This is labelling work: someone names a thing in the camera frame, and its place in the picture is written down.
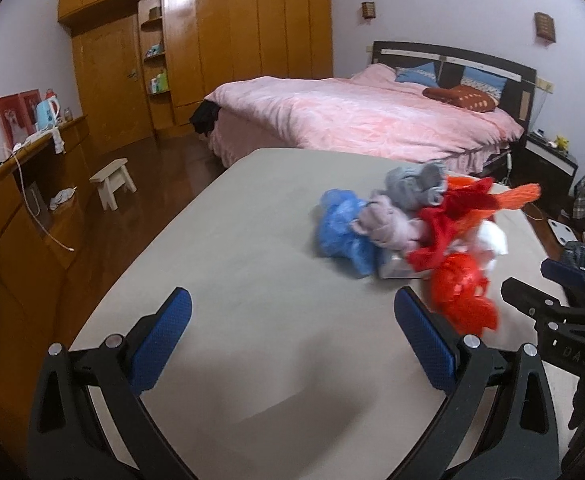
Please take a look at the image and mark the white tissue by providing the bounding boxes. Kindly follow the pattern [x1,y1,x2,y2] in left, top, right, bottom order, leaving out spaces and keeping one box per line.
[451,220,508,276]

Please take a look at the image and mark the red plastic bag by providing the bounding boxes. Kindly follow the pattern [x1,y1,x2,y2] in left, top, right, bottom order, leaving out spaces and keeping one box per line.
[430,252,498,337]

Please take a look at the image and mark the blue plastic bag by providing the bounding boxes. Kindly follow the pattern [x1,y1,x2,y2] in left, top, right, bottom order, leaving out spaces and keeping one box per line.
[316,188,378,276]

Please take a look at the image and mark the white cardboard box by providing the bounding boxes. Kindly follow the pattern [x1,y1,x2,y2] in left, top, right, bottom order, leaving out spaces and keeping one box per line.
[377,249,432,280]

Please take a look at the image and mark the pink face mask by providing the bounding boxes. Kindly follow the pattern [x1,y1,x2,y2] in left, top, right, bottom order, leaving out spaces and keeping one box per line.
[351,194,429,254]

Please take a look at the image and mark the white bathroom scale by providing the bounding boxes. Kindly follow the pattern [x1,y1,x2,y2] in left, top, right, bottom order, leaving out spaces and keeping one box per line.
[547,219,579,247]

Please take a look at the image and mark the black white nightstand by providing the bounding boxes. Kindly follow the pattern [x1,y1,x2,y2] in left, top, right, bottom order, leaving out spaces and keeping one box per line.
[510,133,579,217]

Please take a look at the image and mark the orange knitted cloth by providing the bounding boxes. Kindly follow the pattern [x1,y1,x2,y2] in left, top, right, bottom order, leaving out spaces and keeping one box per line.
[456,183,542,234]

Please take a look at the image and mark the yellow plush toy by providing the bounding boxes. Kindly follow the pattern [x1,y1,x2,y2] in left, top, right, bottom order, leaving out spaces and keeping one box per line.
[555,136,569,152]

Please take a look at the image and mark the red cloth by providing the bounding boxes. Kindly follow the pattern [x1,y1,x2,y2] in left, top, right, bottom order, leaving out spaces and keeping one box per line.
[407,176,498,271]

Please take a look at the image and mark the grey rolled sock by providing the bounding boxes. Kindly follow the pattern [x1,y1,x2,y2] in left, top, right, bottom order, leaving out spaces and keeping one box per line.
[385,160,447,212]

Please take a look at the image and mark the black wooden headboard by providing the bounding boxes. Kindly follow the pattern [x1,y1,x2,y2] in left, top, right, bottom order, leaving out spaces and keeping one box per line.
[370,41,536,130]

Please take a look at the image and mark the dark red patterned cushion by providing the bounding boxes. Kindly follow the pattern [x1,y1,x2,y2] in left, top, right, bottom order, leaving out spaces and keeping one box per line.
[422,84,498,113]

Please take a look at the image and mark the right blue pillow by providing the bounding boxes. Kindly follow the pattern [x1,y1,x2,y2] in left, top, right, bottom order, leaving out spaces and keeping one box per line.
[460,67,507,103]

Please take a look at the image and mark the blue pillow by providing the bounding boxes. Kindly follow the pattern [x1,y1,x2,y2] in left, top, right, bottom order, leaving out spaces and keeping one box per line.
[460,67,507,103]
[395,62,439,88]

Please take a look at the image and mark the wooden sideboard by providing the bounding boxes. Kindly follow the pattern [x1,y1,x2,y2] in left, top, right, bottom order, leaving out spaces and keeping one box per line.
[0,117,91,412]

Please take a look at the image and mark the white mask on sideboard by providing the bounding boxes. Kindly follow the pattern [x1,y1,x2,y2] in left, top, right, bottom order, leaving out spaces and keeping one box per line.
[48,188,76,211]

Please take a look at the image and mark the small white wooden stool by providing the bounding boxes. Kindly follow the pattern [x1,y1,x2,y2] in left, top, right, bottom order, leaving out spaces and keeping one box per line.
[90,158,137,211]

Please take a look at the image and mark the left blue pillow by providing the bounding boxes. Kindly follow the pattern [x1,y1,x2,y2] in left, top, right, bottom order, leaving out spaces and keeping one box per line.
[395,62,439,88]

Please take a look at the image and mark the bed with pink duvet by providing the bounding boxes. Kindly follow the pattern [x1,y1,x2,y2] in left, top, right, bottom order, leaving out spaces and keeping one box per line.
[205,64,524,174]

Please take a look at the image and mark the light blue electric kettle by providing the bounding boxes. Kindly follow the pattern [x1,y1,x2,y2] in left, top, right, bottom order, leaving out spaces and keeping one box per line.
[35,96,60,131]

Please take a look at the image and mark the black clothing at bed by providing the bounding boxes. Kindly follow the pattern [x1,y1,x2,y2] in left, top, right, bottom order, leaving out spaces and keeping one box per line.
[189,100,221,136]

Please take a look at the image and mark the wooden wardrobe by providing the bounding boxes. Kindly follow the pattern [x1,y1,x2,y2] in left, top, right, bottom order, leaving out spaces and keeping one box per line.
[58,0,333,154]

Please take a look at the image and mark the right wall lamp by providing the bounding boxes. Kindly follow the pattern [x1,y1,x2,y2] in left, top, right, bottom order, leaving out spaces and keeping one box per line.
[534,12,557,44]

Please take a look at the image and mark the wall lamp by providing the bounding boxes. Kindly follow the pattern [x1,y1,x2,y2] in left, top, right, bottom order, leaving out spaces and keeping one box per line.
[534,12,557,44]
[361,1,376,21]

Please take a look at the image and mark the white charging cable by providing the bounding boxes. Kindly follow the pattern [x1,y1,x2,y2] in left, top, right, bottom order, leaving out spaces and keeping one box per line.
[9,146,76,253]

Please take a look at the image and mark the red photo frame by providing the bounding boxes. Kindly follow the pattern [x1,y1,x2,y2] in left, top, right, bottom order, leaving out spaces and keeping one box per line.
[0,89,41,148]

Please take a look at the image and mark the left wall lamp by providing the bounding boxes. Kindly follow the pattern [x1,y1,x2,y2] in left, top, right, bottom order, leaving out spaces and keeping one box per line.
[361,1,376,21]

